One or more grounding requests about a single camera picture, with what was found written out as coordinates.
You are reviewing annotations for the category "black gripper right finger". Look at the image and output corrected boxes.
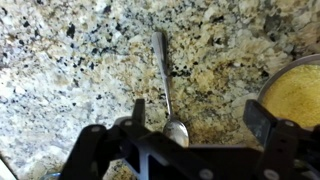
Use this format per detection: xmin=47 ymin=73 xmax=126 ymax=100
xmin=242 ymin=99 xmax=320 ymax=180

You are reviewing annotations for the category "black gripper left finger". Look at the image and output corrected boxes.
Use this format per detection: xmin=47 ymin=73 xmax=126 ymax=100
xmin=59 ymin=98 xmax=214 ymax=180

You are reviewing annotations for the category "metal spoon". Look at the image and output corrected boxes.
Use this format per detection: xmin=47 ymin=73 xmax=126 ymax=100
xmin=151 ymin=31 xmax=190 ymax=148

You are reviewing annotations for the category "shallow steel bowl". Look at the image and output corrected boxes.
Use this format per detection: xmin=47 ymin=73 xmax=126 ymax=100
xmin=257 ymin=53 xmax=320 ymax=131

